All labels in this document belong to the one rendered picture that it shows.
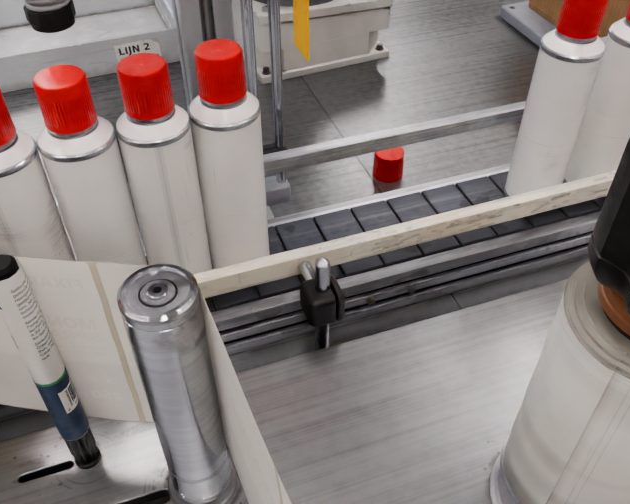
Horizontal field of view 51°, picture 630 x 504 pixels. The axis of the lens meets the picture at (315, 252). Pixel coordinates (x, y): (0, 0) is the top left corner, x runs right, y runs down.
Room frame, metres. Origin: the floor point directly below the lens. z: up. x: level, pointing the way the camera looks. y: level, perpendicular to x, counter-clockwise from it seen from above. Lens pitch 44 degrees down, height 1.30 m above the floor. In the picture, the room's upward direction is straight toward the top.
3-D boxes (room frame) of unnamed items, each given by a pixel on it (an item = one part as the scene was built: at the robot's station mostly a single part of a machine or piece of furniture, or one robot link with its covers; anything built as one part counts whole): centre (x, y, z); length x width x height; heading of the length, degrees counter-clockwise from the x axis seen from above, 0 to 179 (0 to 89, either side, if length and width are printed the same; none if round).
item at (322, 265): (0.35, -0.01, 0.89); 0.03 x 0.03 x 0.12; 20
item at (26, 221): (0.36, 0.21, 0.98); 0.05 x 0.05 x 0.20
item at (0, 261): (0.23, 0.15, 0.97); 0.02 x 0.02 x 0.19
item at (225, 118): (0.42, 0.07, 0.98); 0.05 x 0.05 x 0.20
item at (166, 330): (0.21, 0.07, 0.97); 0.05 x 0.05 x 0.19
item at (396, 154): (0.62, -0.08, 0.85); 0.03 x 0.03 x 0.03
